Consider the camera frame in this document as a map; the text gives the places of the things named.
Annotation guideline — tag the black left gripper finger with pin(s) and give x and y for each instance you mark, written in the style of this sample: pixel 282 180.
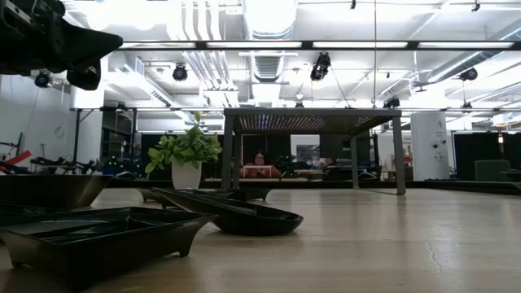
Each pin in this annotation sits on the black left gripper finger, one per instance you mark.
pixel 89 45

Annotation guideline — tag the black deep square bowl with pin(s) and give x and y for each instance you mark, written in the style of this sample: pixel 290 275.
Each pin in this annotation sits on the black deep square bowl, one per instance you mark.
pixel 49 191

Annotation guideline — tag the black teardrop shaped plate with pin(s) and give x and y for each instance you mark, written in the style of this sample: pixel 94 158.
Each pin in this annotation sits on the black teardrop shaped plate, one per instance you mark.
pixel 24 210
pixel 252 221

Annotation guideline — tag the black square footed plate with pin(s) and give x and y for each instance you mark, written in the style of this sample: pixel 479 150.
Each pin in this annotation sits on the black square footed plate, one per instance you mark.
pixel 147 195
pixel 254 194
pixel 102 252
pixel 211 196

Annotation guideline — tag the black computer monitor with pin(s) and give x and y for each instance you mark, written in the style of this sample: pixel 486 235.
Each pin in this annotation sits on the black computer monitor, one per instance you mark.
pixel 20 144

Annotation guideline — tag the red bar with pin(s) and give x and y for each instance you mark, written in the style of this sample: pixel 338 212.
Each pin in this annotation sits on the red bar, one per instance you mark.
pixel 21 156

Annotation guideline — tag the black workbench equipment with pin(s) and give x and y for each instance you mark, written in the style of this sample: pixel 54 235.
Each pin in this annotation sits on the black workbench equipment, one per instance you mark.
pixel 61 163

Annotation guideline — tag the green plant in white pot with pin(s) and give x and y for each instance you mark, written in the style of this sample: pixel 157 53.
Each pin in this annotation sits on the green plant in white pot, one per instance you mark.
pixel 186 176

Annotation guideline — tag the person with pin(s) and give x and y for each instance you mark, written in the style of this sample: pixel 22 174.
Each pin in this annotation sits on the person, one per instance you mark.
pixel 259 158
pixel 321 163

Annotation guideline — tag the black overhead light beam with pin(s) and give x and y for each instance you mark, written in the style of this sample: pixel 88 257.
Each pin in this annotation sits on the black overhead light beam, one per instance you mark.
pixel 307 45

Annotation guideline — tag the small black ceiling spotlight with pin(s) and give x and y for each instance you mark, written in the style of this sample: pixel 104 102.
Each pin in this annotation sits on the small black ceiling spotlight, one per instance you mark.
pixel 299 105

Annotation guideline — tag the grey perforated metal shelf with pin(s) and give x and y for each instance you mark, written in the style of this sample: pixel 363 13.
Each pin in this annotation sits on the grey perforated metal shelf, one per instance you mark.
pixel 309 114

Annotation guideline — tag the thin vertical hanging rod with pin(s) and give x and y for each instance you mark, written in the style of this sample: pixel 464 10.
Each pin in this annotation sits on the thin vertical hanging rod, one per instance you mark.
pixel 375 24

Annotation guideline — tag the white square column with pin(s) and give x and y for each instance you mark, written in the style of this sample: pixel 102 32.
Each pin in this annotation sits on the white square column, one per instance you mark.
pixel 429 138

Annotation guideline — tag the black room divider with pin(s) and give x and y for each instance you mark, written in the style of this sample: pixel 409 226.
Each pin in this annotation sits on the black room divider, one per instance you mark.
pixel 472 150

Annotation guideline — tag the grey green office chair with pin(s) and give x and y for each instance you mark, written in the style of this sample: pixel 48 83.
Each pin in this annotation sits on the grey green office chair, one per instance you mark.
pixel 492 171

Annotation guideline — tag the black metal rack frame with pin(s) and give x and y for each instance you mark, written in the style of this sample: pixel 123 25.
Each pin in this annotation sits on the black metal rack frame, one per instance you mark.
pixel 77 134

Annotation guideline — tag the silver round air duct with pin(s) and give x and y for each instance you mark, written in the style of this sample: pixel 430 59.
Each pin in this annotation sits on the silver round air duct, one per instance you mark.
pixel 270 18

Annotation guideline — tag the black table frame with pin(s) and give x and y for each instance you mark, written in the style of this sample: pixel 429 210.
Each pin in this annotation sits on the black table frame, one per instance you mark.
pixel 447 186

